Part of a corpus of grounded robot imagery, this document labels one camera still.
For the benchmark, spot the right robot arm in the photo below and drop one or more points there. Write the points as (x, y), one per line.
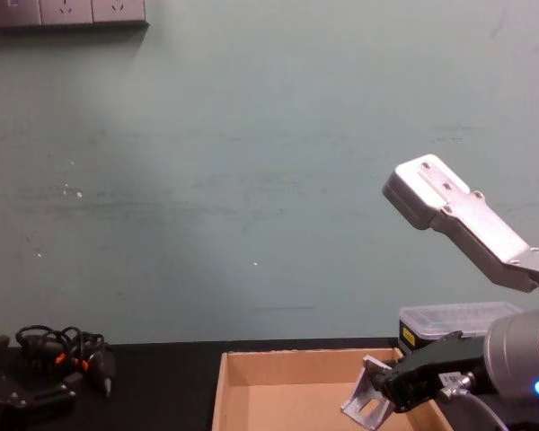
(480, 233)

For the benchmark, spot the grey wall socket plate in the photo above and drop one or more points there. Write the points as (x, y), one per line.
(118, 10)
(66, 11)
(14, 11)

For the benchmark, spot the clear plastic case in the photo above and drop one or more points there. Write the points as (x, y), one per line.
(453, 321)

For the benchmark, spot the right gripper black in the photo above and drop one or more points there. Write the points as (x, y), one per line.
(431, 363)

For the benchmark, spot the black table cloth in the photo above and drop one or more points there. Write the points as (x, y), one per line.
(161, 386)

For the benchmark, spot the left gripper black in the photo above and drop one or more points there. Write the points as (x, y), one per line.
(0, 388)

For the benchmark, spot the silver metal angle bracket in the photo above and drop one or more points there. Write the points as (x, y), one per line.
(364, 406)

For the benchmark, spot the shallow brown cardboard tray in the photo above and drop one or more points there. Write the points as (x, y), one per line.
(296, 372)

